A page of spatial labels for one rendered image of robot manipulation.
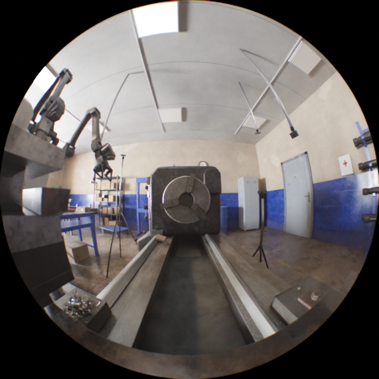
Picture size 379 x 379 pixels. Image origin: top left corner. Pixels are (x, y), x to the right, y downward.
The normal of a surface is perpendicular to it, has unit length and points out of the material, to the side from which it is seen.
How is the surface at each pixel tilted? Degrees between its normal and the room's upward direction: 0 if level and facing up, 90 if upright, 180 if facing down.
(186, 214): 90
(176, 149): 90
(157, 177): 90
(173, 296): 20
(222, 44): 180
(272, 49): 180
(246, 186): 90
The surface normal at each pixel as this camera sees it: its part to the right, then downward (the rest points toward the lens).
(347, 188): -1.00, 0.01
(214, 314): -0.08, -0.98
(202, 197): 0.03, -0.10
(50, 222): 1.00, -0.02
